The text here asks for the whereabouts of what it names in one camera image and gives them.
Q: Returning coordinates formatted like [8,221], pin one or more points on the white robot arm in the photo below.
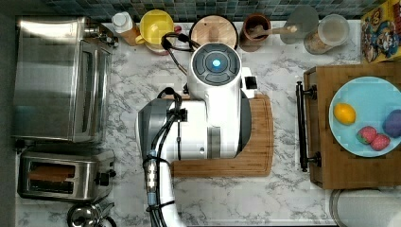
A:
[215,122]

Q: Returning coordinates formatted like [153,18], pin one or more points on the stainless steel toaster oven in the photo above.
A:
[63,64]

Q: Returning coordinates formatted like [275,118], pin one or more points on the stainless steel two-slot toaster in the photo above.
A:
[66,175]

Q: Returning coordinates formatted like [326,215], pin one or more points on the bamboo cutting board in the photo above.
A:
[253,161]

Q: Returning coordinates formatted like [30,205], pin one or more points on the round wooden lid jar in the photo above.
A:
[214,29]

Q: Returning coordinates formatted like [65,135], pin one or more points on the brown utensil crock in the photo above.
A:
[249,40]

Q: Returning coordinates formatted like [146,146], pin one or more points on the yellow mug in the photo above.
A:
[153,26]

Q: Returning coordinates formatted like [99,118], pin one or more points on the wooden spoon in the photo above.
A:
[274,31]

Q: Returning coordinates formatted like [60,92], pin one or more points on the white capped bottle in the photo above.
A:
[125,27]

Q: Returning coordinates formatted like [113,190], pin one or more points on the grey round lid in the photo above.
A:
[305,18]

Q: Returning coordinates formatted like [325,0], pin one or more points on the yellow lemon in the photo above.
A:
[345,113]

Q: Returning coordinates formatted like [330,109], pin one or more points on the clear glass jar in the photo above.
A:
[333,30]

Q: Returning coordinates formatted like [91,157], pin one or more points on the red strawberry left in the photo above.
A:
[366,135]

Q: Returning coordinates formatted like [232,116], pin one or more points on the red strawberry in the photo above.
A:
[366,135]
[380,142]

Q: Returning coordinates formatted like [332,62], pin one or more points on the light blue plate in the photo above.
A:
[373,99]

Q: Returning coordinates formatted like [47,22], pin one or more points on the white round container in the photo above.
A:
[364,208]

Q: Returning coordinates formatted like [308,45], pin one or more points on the red strawberry right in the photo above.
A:
[380,142]

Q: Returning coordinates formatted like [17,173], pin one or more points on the purple plum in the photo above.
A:
[392,124]

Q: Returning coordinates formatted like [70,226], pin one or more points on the yellow cereal box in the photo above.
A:
[381,33]

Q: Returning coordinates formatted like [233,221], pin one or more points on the wooden tray with black handle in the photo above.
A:
[330,166]

